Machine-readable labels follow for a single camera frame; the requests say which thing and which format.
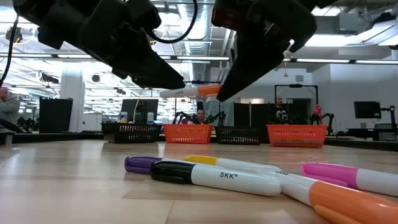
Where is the silver ceiling duct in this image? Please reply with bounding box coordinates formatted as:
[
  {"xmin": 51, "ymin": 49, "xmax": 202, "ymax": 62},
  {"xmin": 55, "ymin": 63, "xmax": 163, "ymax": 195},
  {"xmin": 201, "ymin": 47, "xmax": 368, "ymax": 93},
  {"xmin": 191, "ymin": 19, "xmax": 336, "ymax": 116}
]
[{"xmin": 183, "ymin": 0, "xmax": 215, "ymax": 57}]

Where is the black cabinet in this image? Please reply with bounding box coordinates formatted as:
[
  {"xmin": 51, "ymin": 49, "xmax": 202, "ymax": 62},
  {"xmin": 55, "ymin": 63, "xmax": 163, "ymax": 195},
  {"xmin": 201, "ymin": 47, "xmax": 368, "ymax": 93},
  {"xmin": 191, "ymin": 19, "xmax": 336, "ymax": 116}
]
[{"xmin": 39, "ymin": 97, "xmax": 74, "ymax": 134}]

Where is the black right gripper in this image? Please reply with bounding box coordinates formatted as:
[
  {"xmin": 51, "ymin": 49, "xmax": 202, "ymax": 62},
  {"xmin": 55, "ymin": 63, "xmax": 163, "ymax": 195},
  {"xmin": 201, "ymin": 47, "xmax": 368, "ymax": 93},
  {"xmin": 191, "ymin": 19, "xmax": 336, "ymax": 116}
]
[{"xmin": 216, "ymin": 0, "xmax": 318, "ymax": 103}]

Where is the purple-capped white marker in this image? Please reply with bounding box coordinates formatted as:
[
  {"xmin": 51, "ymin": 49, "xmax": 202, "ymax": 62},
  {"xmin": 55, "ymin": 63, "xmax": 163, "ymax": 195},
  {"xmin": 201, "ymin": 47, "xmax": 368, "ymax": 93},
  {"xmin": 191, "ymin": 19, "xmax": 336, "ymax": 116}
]
[{"xmin": 124, "ymin": 156, "xmax": 200, "ymax": 175}]

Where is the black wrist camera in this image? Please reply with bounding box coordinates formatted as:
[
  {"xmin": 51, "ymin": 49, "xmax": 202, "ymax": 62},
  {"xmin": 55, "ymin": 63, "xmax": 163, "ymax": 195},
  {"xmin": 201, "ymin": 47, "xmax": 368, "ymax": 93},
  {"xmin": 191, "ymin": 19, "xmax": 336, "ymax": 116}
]
[
  {"xmin": 124, "ymin": 0, "xmax": 162, "ymax": 32},
  {"xmin": 211, "ymin": 0, "xmax": 249, "ymax": 32}
]

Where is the black wall monitor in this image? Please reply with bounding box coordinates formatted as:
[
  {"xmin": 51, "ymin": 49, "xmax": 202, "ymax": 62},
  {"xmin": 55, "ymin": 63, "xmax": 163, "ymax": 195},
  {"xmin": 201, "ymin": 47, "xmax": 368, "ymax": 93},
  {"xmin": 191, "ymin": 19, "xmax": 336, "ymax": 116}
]
[{"xmin": 353, "ymin": 101, "xmax": 382, "ymax": 119}]

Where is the yellow-capped white marker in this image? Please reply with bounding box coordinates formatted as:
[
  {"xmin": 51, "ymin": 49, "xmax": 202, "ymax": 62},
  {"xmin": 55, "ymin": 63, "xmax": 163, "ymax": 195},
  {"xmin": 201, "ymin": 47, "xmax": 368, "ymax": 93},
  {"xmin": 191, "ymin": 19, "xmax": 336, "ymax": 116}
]
[{"xmin": 183, "ymin": 154, "xmax": 282, "ymax": 172}]

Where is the white round pillar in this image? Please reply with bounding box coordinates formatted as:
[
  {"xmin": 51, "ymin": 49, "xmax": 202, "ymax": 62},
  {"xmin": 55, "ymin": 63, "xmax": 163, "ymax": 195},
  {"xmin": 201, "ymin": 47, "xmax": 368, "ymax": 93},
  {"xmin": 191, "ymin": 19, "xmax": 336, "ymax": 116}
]
[{"xmin": 59, "ymin": 68, "xmax": 86, "ymax": 133}]

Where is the black partition panel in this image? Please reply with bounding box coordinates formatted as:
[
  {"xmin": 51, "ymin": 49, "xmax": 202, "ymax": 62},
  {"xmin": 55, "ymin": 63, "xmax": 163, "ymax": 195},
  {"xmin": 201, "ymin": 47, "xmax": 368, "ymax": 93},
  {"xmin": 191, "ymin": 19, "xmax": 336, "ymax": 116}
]
[{"xmin": 233, "ymin": 102, "xmax": 271, "ymax": 128}]

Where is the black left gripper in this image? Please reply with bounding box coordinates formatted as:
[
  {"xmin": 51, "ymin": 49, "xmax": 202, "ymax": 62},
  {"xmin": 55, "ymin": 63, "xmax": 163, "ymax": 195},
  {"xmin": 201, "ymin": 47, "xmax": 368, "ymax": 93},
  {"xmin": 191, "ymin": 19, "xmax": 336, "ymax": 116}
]
[{"xmin": 37, "ymin": 0, "xmax": 187, "ymax": 90}]

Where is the orange mesh basket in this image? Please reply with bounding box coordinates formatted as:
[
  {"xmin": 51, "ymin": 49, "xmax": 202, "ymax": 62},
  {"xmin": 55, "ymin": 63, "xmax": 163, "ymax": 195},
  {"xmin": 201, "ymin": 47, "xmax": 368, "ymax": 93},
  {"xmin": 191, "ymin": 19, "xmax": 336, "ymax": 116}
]
[
  {"xmin": 163, "ymin": 123, "xmax": 213, "ymax": 145},
  {"xmin": 266, "ymin": 124, "xmax": 329, "ymax": 149}
]

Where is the red gadget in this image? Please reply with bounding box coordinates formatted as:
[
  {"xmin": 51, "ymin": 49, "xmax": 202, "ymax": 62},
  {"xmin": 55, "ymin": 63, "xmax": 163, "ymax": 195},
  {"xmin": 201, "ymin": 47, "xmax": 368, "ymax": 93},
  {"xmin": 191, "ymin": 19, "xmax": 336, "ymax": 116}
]
[{"xmin": 313, "ymin": 105, "xmax": 323, "ymax": 125}]

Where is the black mesh basket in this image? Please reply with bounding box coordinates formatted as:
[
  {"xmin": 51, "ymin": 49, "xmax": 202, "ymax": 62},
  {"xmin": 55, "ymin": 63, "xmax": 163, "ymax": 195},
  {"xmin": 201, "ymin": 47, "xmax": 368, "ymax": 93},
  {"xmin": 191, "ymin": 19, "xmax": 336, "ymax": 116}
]
[
  {"xmin": 101, "ymin": 122, "xmax": 163, "ymax": 144},
  {"xmin": 214, "ymin": 125, "xmax": 262, "ymax": 146}
]

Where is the black hanging cable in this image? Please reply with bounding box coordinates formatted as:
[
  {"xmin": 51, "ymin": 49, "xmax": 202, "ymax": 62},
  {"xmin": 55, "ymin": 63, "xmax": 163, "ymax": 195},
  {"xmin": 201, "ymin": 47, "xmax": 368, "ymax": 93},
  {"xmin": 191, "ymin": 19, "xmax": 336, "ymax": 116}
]
[{"xmin": 0, "ymin": 15, "xmax": 20, "ymax": 88}]

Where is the black rig frame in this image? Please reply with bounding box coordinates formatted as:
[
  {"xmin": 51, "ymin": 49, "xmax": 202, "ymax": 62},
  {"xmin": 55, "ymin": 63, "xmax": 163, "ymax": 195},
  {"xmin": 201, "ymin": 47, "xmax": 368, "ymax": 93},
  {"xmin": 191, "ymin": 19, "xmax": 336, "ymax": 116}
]
[{"xmin": 274, "ymin": 83, "xmax": 319, "ymax": 125}]

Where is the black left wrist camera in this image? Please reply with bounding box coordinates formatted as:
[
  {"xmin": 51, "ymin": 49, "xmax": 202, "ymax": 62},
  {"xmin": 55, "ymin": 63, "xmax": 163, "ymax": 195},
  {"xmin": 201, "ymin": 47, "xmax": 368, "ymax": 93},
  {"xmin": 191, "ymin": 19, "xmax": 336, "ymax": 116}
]
[{"xmin": 124, "ymin": 0, "xmax": 162, "ymax": 32}]

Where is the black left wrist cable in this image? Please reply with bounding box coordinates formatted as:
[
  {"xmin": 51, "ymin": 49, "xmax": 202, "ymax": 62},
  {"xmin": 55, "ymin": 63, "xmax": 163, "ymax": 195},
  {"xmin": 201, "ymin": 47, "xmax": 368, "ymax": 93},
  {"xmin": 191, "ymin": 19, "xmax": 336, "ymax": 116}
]
[{"xmin": 148, "ymin": 0, "xmax": 199, "ymax": 44}]

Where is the black computer monitor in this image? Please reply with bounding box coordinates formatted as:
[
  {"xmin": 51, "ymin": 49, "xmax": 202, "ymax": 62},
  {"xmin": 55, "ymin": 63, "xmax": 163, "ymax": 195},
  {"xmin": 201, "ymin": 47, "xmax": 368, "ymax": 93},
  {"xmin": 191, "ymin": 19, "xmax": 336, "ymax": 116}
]
[{"xmin": 120, "ymin": 98, "xmax": 160, "ymax": 124}]

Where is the black-capped SKK marker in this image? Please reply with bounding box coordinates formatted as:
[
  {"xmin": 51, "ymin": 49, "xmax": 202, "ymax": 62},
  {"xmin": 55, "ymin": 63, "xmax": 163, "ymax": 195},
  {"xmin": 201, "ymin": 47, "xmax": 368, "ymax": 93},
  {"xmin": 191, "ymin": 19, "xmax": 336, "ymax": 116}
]
[{"xmin": 150, "ymin": 161, "xmax": 282, "ymax": 197}]

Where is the person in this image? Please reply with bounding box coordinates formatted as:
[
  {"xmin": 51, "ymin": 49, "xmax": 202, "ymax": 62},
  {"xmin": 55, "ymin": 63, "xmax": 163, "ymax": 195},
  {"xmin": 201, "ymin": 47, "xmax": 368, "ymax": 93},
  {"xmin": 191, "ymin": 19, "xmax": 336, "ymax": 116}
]
[
  {"xmin": 193, "ymin": 108, "xmax": 208, "ymax": 125},
  {"xmin": 0, "ymin": 86, "xmax": 21, "ymax": 133},
  {"xmin": 273, "ymin": 95, "xmax": 292, "ymax": 125}
]

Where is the orange-capped white marker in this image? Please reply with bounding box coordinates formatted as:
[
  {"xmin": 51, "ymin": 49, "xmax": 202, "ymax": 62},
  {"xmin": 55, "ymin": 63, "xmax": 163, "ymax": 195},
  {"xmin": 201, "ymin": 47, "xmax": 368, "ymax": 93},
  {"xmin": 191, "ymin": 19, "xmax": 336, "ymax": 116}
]
[
  {"xmin": 257, "ymin": 167, "xmax": 398, "ymax": 224},
  {"xmin": 159, "ymin": 84, "xmax": 223, "ymax": 100}
]

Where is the pink-capped white marker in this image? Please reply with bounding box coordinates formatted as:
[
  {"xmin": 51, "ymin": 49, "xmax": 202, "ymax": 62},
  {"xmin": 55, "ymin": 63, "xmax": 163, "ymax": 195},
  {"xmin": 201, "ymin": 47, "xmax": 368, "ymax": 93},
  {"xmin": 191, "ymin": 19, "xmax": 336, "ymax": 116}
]
[{"xmin": 300, "ymin": 162, "xmax": 398, "ymax": 198}]

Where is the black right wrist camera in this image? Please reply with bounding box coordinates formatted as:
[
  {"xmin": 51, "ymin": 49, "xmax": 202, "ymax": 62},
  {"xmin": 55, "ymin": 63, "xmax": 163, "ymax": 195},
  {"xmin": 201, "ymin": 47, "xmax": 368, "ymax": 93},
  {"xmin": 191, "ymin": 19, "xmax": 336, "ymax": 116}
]
[{"xmin": 211, "ymin": 0, "xmax": 249, "ymax": 32}]

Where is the long ceiling light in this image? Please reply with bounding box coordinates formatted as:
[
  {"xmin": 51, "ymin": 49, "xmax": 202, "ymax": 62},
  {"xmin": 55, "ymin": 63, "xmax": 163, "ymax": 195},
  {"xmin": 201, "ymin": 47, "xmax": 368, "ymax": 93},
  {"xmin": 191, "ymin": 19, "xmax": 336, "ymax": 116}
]
[
  {"xmin": 295, "ymin": 58, "xmax": 351, "ymax": 64},
  {"xmin": 354, "ymin": 59, "xmax": 398, "ymax": 65}
]

